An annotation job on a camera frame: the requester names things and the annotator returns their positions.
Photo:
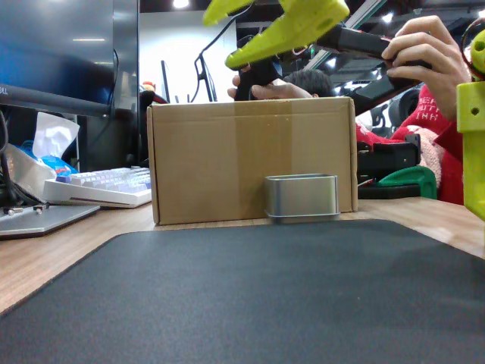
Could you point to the black leader arm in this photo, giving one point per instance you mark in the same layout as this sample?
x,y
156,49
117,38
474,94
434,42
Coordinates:
x,y
356,39

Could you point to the black leader arm base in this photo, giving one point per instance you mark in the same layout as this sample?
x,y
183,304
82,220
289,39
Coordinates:
x,y
386,159

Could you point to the red sweater forearm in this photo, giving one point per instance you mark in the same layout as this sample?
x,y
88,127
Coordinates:
x,y
447,151

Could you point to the yellow-green robot arm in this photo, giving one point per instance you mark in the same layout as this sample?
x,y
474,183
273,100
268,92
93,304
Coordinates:
x,y
473,151

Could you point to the square metal tin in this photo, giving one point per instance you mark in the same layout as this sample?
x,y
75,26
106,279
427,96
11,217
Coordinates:
x,y
303,195

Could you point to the person's right hand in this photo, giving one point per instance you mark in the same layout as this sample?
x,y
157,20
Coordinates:
x,y
276,91

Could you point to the person's left hand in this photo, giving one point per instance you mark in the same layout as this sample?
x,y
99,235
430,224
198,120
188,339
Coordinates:
x,y
432,49

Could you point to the dark-haired person's head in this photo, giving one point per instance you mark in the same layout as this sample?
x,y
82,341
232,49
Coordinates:
x,y
308,81

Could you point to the brown cardboard box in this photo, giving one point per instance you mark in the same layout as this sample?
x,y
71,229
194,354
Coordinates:
x,y
212,159

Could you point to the dark computer monitor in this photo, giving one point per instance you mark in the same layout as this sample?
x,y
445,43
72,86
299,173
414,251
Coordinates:
x,y
57,49

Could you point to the green clamp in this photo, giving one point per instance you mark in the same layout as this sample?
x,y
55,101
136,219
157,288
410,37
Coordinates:
x,y
413,178

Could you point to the white purple keyboard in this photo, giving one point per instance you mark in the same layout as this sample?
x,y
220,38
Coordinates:
x,y
110,186

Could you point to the blue tissue pack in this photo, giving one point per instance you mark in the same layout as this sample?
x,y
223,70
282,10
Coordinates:
x,y
55,144

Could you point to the black rectangular mat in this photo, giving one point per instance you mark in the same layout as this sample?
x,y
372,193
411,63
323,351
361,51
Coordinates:
x,y
242,295

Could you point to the silver monitor stand base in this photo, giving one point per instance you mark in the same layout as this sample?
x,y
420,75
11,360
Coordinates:
x,y
38,221

